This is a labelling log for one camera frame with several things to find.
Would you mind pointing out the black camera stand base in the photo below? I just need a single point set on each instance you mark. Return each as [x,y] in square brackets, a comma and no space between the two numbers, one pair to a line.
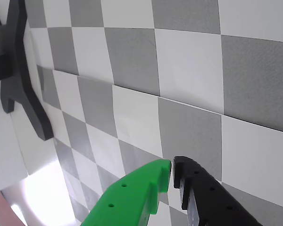
[16,70]

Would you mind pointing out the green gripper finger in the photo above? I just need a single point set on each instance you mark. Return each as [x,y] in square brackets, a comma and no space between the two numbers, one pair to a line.
[132,197]

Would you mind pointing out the grey white checkered mat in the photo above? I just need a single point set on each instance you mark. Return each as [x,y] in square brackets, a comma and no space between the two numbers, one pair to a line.
[191,70]

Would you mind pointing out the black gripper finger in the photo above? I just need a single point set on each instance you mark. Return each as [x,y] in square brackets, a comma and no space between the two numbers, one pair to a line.
[207,197]

